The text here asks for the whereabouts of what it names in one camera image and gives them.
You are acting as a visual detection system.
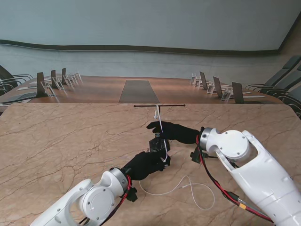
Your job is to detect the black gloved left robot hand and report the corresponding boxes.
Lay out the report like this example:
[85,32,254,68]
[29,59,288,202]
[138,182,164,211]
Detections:
[122,150,172,181]

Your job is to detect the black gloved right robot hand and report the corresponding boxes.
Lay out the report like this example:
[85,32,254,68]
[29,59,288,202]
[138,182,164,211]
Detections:
[146,121,205,145]

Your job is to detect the white wired earphone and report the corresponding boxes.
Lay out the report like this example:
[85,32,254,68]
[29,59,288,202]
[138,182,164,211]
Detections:
[138,105,216,211]

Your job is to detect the black T-bar rack marble base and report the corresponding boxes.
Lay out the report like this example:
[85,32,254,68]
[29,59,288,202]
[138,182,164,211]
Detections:
[133,104,186,155]

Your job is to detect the printed conference room backdrop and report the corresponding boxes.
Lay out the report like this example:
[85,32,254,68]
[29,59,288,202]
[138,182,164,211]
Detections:
[0,0,301,105]

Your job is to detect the red black left arm cable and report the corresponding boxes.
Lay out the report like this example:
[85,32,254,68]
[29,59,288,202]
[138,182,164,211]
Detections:
[79,174,132,224]

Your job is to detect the red black arm cable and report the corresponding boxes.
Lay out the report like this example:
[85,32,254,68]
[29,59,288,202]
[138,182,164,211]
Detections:
[196,134,275,223]
[79,174,132,224]

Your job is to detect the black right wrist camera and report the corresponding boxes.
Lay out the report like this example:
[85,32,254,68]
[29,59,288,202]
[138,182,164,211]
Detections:
[190,145,207,164]

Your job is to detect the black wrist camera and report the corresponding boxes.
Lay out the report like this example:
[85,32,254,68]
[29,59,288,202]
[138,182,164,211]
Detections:
[190,145,207,164]
[127,187,138,202]

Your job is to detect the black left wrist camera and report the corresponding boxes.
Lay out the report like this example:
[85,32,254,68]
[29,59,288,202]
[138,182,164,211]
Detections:
[127,187,138,202]

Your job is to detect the red black right arm cable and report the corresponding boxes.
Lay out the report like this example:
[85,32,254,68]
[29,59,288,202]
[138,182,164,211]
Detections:
[196,134,275,223]

